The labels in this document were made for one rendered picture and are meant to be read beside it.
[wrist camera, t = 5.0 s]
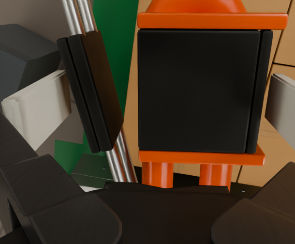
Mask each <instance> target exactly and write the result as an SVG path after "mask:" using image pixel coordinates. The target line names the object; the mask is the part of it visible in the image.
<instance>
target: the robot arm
mask: <svg viewBox="0 0 295 244"><path fill-rule="evenodd" d="M71 112H72V109H71V99H70V89H69V81H68V78H67V74H66V71H65V70H57V71H55V72H53V73H51V74H49V75H47V76H46V77H44V78H42V79H40V80H38V81H36V82H34V83H33V84H31V85H29V86H27V87H25V88H23V89H22V90H20V91H18V92H16V93H14V94H12V95H10V96H9V97H7V98H5V99H4V100H3V101H2V102H1V105H0V221H1V223H2V226H3V228H4V231H5V233H6V235H4V236H2V237H1V238H0V244H295V163H294V162H289V163H287V164H286V165H285V166H284V167H283V168H282V169H281V170H280V171H279V172H278V173H277V174H276V175H275V176H273V177H272V178H271V179H270V180H269V181H268V182H267V183H266V184H265V185H264V186H263V187H262V188H261V189H259V190H258V191H257V192H256V193H255V194H254V195H253V196H252V197H251V198H249V199H247V198H244V197H241V196H237V195H233V194H230V192H229V189H228V186H217V185H190V186H182V187H173V188H161V187H156V186H151V185H146V184H141V183H130V182H105V184H104V187H103V189H97V190H92V191H88V192H85V191H84V190H83V189H82V188H81V187H80V186H79V185H78V184H77V183H76V182H75V181H74V179H73V178H72V177H71V176H70V175H69V174H68V173H67V172H66V171H65V170H64V169H63V168H62V167H61V165H60V164H59V163H58V162H57V161H56V160H55V159H54V158H53V157H52V156H51V155H50V154H45V155H41V156H39V155H38V154H37V153H36V152H35V151H36V150H37V149H38V148H39V147H40V145H41V144H42V143H43V142H44V141H45V140H46V139H47V138H48V137H49V136H50V135H51V134H52V133H53V132H54V131H55V130H56V128H57V127H58V126H59V125H60V124H61V123H62V122H63V121H64V120H65V119H66V118H67V117H68V116H69V115H70V114H71ZM265 118H266V119H267V120H268V121H269V123H270V124H271V125H272V126H273V127H274V128H275V129H276V130H277V131H278V133H279V134H280V135H281V136H282V137H283V138H284V139H285V140H286V141H287V143H288V144H289V145H290V146H291V147H292V148H293V149H294V150H295V81H294V80H293V79H291V78H289V77H287V76H286V75H284V74H278V73H273V75H271V78H270V84H269V90H268V97H267V103H266V109H265Z"/></svg>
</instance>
